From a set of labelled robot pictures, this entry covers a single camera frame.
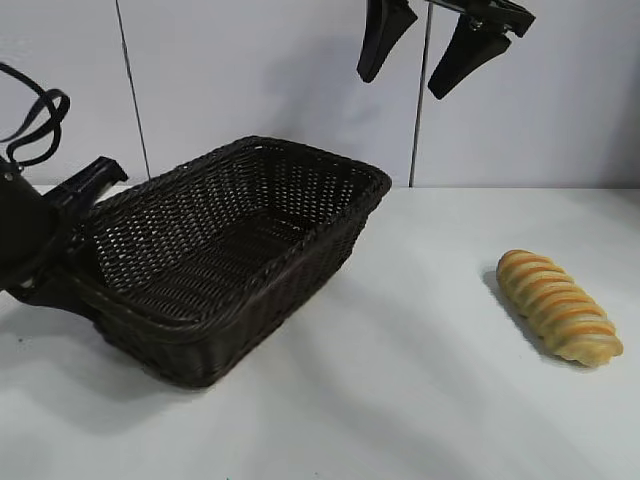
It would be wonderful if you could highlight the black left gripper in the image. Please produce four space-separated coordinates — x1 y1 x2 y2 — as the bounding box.
0 155 129 319

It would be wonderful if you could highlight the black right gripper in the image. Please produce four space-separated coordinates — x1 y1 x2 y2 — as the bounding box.
356 0 536 100

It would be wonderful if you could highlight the dark brown woven wicker basket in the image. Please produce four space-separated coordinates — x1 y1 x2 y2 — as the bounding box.
69 134 394 389

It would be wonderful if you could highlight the long striped golden bread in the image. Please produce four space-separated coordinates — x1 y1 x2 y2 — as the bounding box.
496 248 625 368

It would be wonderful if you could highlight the black flat left arm cable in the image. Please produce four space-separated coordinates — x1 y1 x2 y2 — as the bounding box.
0 62 72 167

